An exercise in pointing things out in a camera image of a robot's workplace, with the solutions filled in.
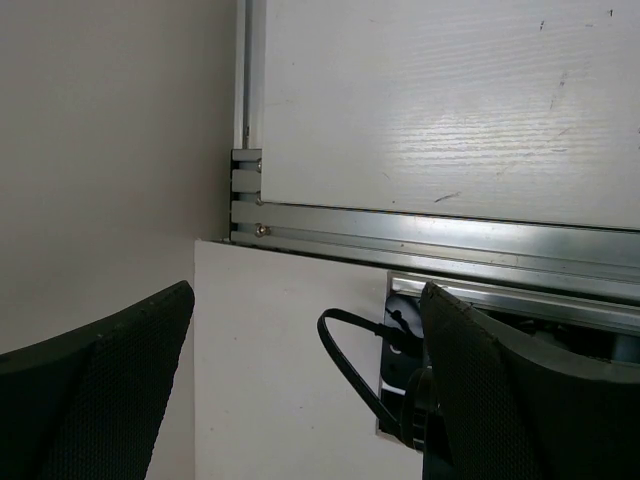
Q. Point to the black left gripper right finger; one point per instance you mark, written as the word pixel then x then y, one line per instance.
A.
pixel 517 407

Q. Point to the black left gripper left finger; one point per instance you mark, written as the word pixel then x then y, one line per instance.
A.
pixel 89 403

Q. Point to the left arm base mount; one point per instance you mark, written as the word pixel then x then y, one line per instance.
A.
pixel 401 312

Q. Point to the aluminium table frame rail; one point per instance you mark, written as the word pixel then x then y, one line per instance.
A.
pixel 581 276

